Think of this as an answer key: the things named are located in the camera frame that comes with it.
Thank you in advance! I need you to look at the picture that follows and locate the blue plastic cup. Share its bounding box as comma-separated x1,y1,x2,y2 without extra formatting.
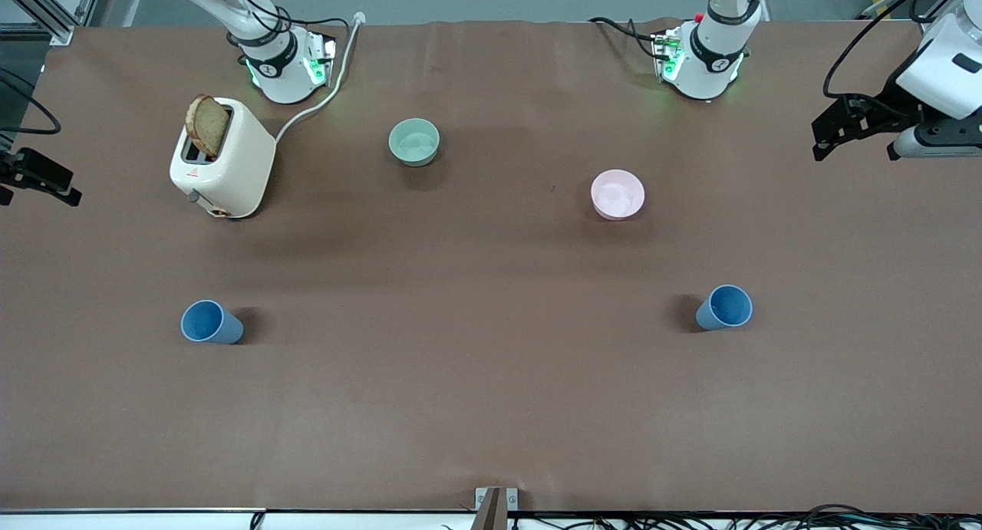
696,285,753,332
181,299,245,345

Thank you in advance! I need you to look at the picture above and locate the brown bread slice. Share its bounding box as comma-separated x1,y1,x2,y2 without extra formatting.
186,94,231,160

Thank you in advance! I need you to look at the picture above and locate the cream white toaster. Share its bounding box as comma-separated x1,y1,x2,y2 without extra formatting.
170,97,277,220

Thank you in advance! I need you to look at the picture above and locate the pink bowl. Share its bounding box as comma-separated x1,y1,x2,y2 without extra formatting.
591,170,646,221

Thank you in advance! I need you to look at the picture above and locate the mint green bowl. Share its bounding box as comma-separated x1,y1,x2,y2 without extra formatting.
388,118,441,167

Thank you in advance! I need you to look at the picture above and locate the brown table cover sheet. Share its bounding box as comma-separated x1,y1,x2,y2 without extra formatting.
0,16,982,514

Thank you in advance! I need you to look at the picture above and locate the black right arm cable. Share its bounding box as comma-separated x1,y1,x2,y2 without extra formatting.
0,67,62,137

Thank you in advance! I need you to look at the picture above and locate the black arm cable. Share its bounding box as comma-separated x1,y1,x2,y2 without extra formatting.
0,67,62,137
824,0,964,101

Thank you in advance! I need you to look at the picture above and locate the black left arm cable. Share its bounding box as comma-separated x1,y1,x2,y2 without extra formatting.
824,0,964,101

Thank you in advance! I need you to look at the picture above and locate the aluminium frame profile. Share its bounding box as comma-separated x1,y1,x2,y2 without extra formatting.
859,0,982,36
0,0,105,46

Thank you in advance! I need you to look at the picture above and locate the black base power cable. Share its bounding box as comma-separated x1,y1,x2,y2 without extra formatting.
588,16,662,60

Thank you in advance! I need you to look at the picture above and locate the white toaster power cable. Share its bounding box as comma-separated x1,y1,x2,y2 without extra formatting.
275,12,366,144

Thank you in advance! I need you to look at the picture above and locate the black cable bundle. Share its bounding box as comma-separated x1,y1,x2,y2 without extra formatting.
506,503,982,530

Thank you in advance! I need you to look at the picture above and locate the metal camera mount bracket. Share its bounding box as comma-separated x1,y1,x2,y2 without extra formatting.
471,487,519,530

